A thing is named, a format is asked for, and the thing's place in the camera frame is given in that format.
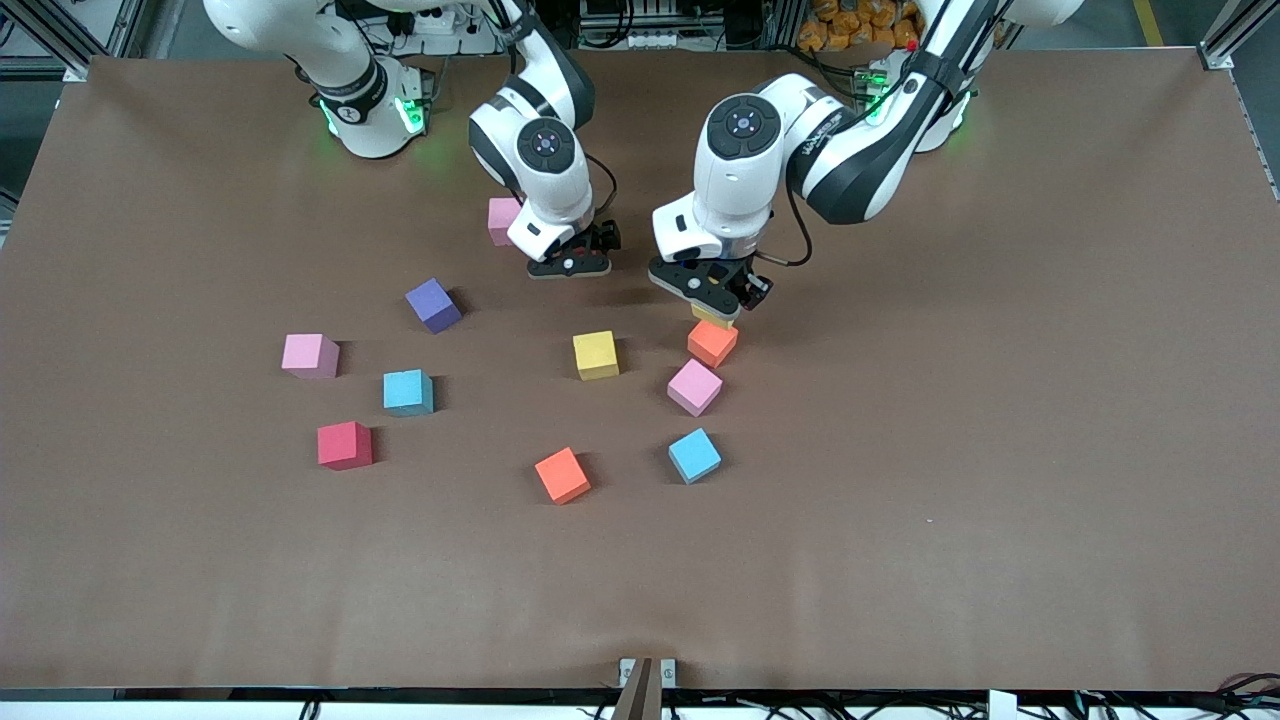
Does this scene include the orange foam cube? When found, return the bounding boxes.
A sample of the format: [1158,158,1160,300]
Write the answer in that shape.
[686,318,740,369]
[534,446,592,506]

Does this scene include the pink foam cube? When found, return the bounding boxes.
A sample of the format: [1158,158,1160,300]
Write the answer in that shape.
[281,333,341,380]
[486,196,524,248]
[667,358,724,418]

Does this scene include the blue foam cube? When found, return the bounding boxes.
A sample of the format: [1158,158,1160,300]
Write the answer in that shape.
[667,427,723,485]
[383,369,435,418]

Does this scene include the purple foam cube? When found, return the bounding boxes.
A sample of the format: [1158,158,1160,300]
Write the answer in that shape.
[404,277,464,335]

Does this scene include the grey equipment box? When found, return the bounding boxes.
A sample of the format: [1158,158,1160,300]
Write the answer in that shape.
[578,0,701,49]

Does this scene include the white power strip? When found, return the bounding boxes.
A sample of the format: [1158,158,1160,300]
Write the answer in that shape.
[390,5,501,56]

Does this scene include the orange snack packets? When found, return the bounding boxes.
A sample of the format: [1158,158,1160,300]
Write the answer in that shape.
[797,0,931,53]

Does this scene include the brown paper table cover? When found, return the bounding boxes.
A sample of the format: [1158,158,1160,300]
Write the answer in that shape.
[0,48,1280,693]

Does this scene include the red foam cube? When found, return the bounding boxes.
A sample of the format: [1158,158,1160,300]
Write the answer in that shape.
[317,421,374,471]

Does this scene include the brown wooden stick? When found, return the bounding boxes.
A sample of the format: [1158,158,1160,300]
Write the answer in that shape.
[612,657,663,720]

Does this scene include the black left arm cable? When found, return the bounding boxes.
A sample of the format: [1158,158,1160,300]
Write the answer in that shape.
[755,180,814,269]

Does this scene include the small metal bracket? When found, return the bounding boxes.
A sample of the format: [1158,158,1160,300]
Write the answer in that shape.
[619,657,677,689]

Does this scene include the aluminium frame profile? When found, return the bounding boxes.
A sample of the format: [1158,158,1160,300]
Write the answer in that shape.
[1198,0,1280,71]
[0,0,151,81]

